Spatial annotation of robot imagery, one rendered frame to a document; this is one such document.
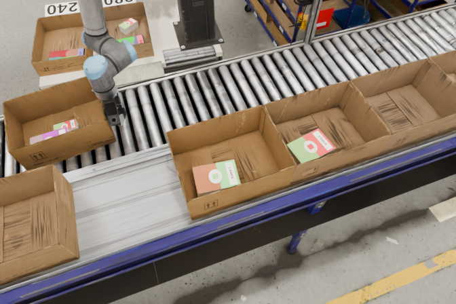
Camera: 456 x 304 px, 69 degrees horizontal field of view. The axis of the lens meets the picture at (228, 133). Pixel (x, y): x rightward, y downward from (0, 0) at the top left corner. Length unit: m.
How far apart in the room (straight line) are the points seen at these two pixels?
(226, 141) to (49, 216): 0.72
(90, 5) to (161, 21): 0.88
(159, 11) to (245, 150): 1.24
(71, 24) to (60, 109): 0.65
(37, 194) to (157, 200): 0.45
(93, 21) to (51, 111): 0.59
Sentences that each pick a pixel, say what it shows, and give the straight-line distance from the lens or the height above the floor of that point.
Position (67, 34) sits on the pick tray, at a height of 0.76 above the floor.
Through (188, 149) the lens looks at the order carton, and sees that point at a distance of 1.37.
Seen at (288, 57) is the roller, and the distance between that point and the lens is 1.96.
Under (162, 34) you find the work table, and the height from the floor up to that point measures 0.75.
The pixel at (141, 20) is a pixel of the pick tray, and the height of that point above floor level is 0.76.
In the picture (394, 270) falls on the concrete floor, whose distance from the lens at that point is 2.31.
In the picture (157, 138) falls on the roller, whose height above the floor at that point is 0.75.
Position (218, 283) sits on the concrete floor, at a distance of 2.08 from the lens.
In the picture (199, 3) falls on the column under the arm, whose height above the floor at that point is 1.01.
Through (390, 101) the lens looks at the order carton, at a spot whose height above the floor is 0.88.
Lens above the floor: 2.05
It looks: 55 degrees down
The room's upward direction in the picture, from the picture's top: straight up
